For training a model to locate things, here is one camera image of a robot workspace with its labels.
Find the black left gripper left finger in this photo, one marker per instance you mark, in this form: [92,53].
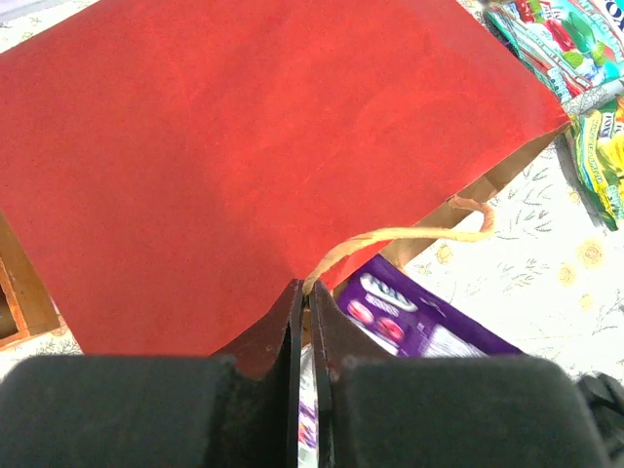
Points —
[236,408]

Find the teal Fox's mint candy bag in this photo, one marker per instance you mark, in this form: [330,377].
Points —
[572,47]

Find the red brown paper bag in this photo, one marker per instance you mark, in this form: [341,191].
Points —
[244,146]

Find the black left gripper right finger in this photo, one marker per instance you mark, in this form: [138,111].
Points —
[378,410]

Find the wooden tray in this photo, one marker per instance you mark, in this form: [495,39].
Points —
[27,309]

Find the green yellow candy bag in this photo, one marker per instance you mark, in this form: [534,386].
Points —
[595,140]

